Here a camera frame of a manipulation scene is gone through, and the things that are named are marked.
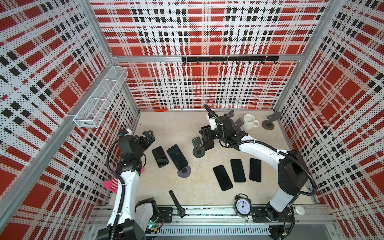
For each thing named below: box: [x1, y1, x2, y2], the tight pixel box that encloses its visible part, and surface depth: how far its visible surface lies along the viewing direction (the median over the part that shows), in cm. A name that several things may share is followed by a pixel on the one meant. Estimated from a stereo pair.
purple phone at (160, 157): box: [152, 146, 170, 168], surface depth 96 cm
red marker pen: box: [154, 108, 168, 112], surface depth 127 cm
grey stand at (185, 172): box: [177, 165, 192, 178], surface depth 90 cm
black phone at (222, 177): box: [213, 164, 233, 192], surface depth 88 cm
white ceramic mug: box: [241, 114, 260, 130], surface depth 107 cm
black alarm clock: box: [233, 193, 252, 219], surface depth 76 cm
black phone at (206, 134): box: [200, 125, 214, 151], surface depth 78 cm
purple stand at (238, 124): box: [234, 117, 244, 131], surface depth 104 cm
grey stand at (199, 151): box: [192, 136, 206, 158], surface depth 95 cm
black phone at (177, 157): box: [167, 144, 189, 171], surface depth 84 cm
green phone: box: [230, 158, 246, 183], surface depth 91 cm
